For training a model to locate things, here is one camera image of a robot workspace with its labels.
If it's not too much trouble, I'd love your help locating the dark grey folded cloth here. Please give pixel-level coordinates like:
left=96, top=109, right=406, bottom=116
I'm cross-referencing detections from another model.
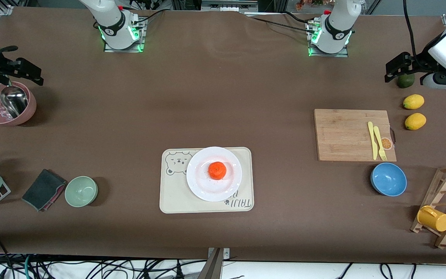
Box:
left=22, top=169, right=68, bottom=212

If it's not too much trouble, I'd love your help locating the cream bear print tray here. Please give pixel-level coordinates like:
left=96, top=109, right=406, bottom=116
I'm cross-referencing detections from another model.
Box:
left=160, top=147, right=254, bottom=214

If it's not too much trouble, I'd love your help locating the yellow plastic knife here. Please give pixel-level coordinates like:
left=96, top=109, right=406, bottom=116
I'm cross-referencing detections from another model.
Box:
left=367, top=121, right=379, bottom=160

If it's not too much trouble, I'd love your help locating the pale green bowl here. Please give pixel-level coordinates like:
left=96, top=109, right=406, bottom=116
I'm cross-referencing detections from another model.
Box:
left=65, top=176, right=98, bottom=208

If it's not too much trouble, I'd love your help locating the yellow plastic fork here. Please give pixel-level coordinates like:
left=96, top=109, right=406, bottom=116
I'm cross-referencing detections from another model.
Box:
left=373, top=126, right=388, bottom=161

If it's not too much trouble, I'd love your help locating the black base cable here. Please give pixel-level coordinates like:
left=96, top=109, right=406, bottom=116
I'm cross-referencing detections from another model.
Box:
left=246, top=15, right=315, bottom=34
left=130, top=9, right=166, bottom=29

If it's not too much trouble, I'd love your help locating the grey metal background box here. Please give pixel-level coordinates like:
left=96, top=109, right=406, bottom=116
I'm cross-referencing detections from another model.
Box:
left=201, top=0, right=259, bottom=12

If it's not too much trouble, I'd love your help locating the orange mandarin fruit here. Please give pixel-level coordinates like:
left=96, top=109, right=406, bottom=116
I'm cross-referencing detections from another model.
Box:
left=208, top=162, right=227, bottom=180

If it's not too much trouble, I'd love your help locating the yellow mug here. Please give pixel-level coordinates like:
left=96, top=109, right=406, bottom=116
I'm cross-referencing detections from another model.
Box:
left=417, top=205, right=446, bottom=233

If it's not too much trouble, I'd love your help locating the yellow lemon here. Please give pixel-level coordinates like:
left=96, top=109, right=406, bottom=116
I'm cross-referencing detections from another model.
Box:
left=405, top=113, right=427, bottom=131
left=403, top=94, right=425, bottom=110

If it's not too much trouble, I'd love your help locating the shiny metal scoop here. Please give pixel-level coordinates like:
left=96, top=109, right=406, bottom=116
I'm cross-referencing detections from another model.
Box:
left=0, top=79, right=29, bottom=119

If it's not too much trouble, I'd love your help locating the wooden peg mug rack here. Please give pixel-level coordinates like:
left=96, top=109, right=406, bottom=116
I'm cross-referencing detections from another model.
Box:
left=410, top=164, right=446, bottom=249

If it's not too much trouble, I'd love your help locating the dark angled mount bar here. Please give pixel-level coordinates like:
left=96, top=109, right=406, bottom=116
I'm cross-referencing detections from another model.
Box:
left=197, top=248, right=223, bottom=279

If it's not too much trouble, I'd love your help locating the grey metal table bracket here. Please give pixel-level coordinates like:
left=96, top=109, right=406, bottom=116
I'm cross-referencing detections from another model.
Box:
left=208, top=248, right=231, bottom=259

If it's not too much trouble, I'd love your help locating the blue bowl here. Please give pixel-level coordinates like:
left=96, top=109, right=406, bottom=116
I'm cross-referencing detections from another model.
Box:
left=371, top=162, right=408, bottom=197

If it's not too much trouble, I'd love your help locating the wooden cutting board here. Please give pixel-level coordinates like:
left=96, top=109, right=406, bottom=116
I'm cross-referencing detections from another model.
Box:
left=314, top=109, right=397, bottom=162

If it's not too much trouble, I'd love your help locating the dark green lime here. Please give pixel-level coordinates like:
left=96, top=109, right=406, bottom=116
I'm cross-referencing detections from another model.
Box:
left=397, top=74, right=415, bottom=89

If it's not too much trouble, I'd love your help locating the white round plate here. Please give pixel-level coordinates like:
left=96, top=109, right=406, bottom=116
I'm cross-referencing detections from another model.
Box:
left=186, top=146, right=243, bottom=202

